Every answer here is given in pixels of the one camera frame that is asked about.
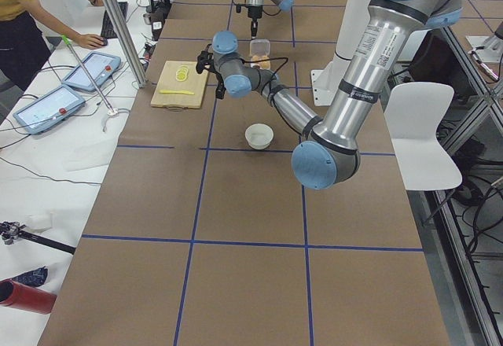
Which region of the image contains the white paper bowl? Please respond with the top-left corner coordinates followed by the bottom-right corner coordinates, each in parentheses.
top-left (244, 123), bottom-right (274, 150)

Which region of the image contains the white chair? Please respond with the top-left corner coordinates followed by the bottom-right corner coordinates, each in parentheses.
top-left (384, 82), bottom-right (462, 191)

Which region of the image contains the teach pendant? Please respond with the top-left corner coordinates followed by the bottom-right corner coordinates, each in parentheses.
top-left (13, 84), bottom-right (86, 135)
top-left (62, 52), bottom-right (121, 92)

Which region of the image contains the black tripod stand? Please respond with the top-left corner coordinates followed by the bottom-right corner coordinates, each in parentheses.
top-left (1, 222), bottom-right (76, 255)

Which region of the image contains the teach pendant lower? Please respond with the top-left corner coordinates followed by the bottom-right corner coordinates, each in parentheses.
top-left (13, 84), bottom-right (86, 135)

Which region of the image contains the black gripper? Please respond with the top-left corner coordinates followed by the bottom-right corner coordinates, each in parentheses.
top-left (250, 17), bottom-right (259, 40)
top-left (215, 72), bottom-right (226, 99)

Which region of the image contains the yellow plastic knife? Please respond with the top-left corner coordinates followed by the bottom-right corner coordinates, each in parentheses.
top-left (159, 90), bottom-right (195, 95)

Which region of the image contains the person in yellow shirt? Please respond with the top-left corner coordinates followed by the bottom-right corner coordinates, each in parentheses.
top-left (1, 0), bottom-right (105, 90)

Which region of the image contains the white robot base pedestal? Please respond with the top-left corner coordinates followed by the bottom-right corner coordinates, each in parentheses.
top-left (311, 0), bottom-right (370, 106)

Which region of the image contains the aluminium frame post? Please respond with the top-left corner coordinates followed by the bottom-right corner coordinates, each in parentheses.
top-left (103, 0), bottom-right (146, 88)

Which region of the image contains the black keyboard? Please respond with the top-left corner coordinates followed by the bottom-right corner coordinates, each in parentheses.
top-left (100, 1), bottom-right (129, 39)

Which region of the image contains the red cylinder bottle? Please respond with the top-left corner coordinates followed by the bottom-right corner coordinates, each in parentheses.
top-left (1, 279), bottom-right (57, 315)

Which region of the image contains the wooden cutting board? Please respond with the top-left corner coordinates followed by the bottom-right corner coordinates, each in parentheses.
top-left (150, 61), bottom-right (208, 109)

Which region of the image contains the teach pendant upper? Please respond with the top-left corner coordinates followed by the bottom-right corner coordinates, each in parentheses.
top-left (62, 52), bottom-right (121, 92)

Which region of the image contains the clear plastic egg box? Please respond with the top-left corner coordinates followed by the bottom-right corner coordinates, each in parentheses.
top-left (249, 39), bottom-right (271, 70)

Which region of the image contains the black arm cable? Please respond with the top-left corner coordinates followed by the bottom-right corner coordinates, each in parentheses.
top-left (239, 57), bottom-right (288, 87)

